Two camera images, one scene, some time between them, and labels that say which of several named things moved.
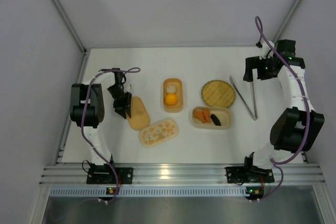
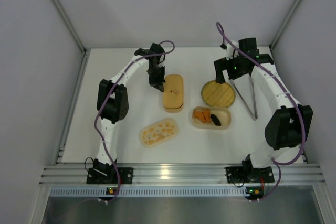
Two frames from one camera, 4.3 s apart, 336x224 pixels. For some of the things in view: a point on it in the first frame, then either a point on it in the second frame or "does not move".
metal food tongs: [254, 118] does not move
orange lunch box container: [172, 95] does not move
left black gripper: [121, 100] to [156, 78]
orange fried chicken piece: [199, 114] does not move
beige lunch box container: [223, 114] does not move
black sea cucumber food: [215, 119] does not move
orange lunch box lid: [140, 117] to [172, 96]
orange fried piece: [206, 113] does not move
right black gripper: [251, 64] to [228, 64]
